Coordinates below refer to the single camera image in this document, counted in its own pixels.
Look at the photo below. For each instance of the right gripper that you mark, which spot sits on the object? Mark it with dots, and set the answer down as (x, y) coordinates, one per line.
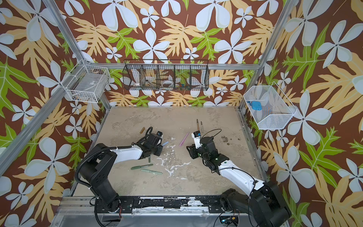
(193, 152)

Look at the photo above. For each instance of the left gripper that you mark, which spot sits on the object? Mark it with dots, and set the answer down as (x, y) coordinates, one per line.
(159, 153)

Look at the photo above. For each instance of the pink pen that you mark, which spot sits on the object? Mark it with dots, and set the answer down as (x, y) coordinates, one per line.
(184, 139)

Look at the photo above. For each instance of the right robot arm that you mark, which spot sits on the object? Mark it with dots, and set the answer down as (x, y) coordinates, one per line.
(261, 200)

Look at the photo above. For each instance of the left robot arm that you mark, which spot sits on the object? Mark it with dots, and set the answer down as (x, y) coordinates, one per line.
(94, 168)

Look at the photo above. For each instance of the light green pen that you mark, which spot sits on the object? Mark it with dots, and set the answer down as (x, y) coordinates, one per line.
(152, 171)

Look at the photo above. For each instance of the blue object in basket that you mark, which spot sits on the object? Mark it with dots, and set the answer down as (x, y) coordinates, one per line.
(255, 105)

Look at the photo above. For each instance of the white mesh basket right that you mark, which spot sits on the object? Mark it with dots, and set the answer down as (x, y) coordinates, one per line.
(277, 109)

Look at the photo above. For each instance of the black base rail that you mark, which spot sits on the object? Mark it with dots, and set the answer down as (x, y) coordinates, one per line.
(129, 204)

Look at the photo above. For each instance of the black wire basket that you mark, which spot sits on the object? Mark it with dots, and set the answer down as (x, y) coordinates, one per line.
(166, 75)

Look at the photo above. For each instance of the white wire basket left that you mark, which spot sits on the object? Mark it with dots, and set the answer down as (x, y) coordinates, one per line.
(87, 83)

